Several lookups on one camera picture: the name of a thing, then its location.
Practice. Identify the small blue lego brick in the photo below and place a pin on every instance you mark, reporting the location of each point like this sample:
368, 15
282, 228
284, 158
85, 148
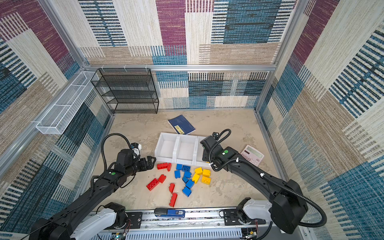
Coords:
185, 179

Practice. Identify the red stepped lego brick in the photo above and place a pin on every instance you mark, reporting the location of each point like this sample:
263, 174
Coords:
173, 200

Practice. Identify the red lego brick top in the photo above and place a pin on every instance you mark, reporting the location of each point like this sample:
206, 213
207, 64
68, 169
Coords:
162, 166

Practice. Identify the yellow lego brick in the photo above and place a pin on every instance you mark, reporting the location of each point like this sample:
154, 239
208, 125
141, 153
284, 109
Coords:
206, 173
199, 171

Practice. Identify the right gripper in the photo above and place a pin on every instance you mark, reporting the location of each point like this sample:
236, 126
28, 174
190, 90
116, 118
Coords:
205, 156

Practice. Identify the aluminium rail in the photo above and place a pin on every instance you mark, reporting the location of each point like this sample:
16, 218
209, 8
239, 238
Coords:
196, 224

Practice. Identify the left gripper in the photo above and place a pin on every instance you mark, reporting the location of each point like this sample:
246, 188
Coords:
150, 164

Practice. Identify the blue lego studded brick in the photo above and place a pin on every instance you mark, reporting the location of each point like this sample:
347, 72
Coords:
186, 168

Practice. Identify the yellow lego brick slanted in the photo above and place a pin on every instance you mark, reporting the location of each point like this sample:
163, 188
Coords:
196, 178

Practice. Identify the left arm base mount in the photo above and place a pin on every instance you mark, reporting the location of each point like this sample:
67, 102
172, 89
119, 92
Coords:
133, 220

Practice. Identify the white wire mesh basket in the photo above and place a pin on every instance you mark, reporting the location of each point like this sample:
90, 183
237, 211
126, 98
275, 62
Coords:
60, 115

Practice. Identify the pink calculator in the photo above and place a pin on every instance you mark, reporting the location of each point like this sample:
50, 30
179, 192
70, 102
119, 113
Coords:
252, 155

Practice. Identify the small red lego brick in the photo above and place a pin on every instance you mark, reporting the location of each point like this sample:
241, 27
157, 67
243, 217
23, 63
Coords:
162, 178

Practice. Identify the long red lego brick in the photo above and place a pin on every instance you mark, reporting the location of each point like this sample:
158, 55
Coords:
152, 184

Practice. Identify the blue lego brick left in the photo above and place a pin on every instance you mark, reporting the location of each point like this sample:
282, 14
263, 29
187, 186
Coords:
177, 174

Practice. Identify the white three-compartment bin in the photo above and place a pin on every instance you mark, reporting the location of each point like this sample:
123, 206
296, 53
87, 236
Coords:
180, 149

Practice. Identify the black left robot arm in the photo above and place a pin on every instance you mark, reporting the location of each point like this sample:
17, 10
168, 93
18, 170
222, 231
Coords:
63, 224

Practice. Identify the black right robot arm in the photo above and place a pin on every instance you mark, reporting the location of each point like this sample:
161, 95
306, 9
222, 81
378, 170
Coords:
289, 205

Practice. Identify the blue lego brick lower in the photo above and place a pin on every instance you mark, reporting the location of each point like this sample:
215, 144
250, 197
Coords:
190, 184

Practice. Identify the blue lego brick bottom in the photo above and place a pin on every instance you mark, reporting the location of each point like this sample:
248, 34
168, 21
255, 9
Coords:
186, 191

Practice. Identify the blue lego brick centre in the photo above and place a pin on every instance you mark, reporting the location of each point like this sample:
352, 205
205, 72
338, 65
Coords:
187, 175

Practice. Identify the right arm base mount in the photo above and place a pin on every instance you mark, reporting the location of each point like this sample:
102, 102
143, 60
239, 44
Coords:
231, 218

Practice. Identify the yellow lego open underside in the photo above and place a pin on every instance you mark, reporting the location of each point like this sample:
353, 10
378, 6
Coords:
206, 180

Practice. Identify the blue notebook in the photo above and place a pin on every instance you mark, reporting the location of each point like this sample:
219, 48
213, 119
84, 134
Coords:
181, 125

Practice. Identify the black wire shelf rack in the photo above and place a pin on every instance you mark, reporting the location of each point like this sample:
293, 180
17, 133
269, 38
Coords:
126, 91

